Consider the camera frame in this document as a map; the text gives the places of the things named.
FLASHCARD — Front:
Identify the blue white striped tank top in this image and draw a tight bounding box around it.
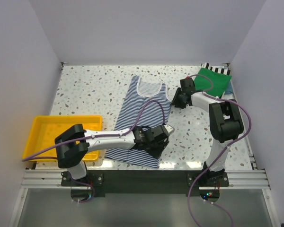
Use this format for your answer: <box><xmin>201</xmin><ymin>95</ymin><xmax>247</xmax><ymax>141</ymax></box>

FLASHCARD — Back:
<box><xmin>105</xmin><ymin>75</ymin><xmax>171</xmax><ymax>168</ymax></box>

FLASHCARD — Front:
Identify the green tank top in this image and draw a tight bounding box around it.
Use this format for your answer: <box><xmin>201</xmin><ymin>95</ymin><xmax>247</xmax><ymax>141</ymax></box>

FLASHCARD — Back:
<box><xmin>194</xmin><ymin>68</ymin><xmax>232</xmax><ymax>97</ymax></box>

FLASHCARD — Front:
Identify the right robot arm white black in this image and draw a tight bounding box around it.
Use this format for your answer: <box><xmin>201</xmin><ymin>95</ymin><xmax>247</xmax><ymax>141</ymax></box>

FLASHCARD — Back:
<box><xmin>172</xmin><ymin>77</ymin><xmax>244</xmax><ymax>186</ymax></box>

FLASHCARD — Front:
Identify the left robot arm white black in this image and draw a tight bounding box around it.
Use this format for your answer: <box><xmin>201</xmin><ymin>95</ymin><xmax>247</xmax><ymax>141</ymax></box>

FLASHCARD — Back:
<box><xmin>54</xmin><ymin>124</ymin><xmax>175</xmax><ymax>185</ymax></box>

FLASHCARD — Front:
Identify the blue folded tank top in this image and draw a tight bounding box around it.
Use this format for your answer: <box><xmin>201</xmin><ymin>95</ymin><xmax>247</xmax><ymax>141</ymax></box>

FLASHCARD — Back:
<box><xmin>224</xmin><ymin>81</ymin><xmax>234</xmax><ymax>95</ymax></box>

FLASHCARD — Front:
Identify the black white striped folded top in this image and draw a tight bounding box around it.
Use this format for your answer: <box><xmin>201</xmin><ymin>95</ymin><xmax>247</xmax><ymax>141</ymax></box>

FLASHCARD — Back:
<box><xmin>201</xmin><ymin>62</ymin><xmax>231</xmax><ymax>75</ymax></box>

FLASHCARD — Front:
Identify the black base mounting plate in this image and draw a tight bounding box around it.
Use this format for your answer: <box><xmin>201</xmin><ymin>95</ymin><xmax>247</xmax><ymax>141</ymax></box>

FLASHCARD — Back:
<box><xmin>61</xmin><ymin>170</ymin><xmax>230</xmax><ymax>200</ymax></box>

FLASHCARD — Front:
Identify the yellow plastic tray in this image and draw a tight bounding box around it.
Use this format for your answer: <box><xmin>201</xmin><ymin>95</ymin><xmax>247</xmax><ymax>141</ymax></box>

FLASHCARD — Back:
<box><xmin>22</xmin><ymin>115</ymin><xmax>102</xmax><ymax>158</ymax></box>

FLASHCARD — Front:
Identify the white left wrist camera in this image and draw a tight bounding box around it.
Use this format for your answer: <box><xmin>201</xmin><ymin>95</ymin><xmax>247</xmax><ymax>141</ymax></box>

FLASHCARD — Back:
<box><xmin>164</xmin><ymin>125</ymin><xmax>175</xmax><ymax>135</ymax></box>

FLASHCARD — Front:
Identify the aluminium front rail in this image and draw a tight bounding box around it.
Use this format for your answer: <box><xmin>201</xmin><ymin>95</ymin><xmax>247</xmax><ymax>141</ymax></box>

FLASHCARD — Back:
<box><xmin>20</xmin><ymin>169</ymin><xmax>270</xmax><ymax>189</ymax></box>

